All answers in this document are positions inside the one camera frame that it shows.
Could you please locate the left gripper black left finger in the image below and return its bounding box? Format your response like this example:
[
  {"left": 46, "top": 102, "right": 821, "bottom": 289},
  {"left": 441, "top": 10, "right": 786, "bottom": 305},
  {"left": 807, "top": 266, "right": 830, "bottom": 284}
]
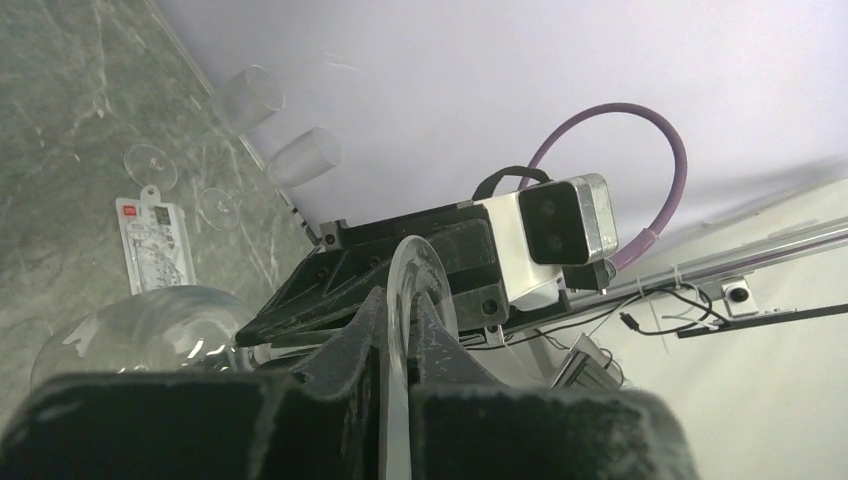
[{"left": 1, "top": 287, "right": 386, "bottom": 479}]

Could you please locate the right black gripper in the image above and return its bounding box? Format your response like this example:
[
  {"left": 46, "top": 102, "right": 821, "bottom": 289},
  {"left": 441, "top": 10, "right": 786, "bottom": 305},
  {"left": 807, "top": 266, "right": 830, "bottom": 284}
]
[{"left": 235, "top": 201, "right": 569, "bottom": 347}]

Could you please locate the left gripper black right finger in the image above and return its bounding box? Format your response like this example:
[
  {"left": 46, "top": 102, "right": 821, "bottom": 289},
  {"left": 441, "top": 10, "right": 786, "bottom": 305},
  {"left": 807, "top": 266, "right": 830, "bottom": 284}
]
[{"left": 410, "top": 293, "right": 699, "bottom": 479}]

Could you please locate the clear wine glass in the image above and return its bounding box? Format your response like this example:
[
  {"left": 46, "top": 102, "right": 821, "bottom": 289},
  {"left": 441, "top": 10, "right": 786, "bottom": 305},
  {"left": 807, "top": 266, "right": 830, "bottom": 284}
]
[{"left": 29, "top": 235, "right": 460, "bottom": 480}]

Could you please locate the white packaged ruler card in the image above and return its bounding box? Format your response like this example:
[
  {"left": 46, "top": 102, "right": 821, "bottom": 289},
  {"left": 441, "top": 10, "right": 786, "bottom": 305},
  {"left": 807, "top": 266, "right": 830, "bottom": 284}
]
[{"left": 115, "top": 185, "right": 196, "bottom": 295}]

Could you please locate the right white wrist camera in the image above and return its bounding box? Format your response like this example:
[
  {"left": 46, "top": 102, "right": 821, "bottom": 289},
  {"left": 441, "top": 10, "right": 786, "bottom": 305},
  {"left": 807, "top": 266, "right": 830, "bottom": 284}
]
[{"left": 472, "top": 166, "right": 619, "bottom": 312}]

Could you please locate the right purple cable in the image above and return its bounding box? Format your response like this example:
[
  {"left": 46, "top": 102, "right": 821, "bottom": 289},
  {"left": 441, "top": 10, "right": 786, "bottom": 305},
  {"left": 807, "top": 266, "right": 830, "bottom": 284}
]
[{"left": 519, "top": 102, "right": 689, "bottom": 273}]

